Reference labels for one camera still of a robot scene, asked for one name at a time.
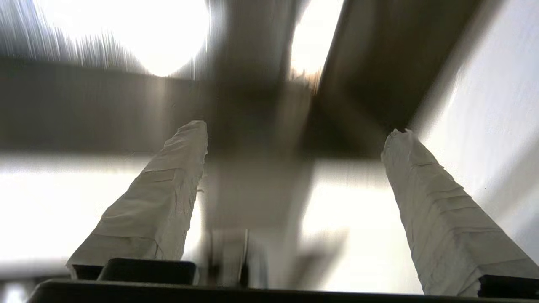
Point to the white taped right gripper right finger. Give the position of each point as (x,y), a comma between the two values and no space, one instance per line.
(442,219)

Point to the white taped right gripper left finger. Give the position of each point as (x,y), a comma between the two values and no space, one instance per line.
(160,202)

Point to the stainless steel sink basin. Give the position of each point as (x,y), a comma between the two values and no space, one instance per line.
(105,109)

